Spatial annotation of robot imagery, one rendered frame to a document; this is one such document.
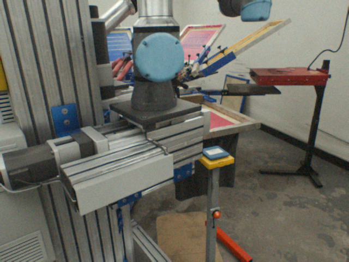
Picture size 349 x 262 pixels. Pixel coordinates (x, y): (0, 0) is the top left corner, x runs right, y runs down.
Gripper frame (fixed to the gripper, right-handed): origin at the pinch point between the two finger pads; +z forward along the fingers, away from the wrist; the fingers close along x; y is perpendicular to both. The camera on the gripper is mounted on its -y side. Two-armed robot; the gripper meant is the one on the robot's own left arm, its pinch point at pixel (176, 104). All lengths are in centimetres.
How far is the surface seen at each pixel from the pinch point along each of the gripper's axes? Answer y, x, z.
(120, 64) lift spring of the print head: 20, -86, -21
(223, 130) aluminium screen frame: -5, 52, 2
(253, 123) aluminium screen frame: -24, 52, 1
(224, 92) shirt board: -73, -48, 9
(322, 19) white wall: -200, -55, -57
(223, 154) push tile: 9, 73, 3
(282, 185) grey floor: -115, 0, 100
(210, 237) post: 13, 71, 51
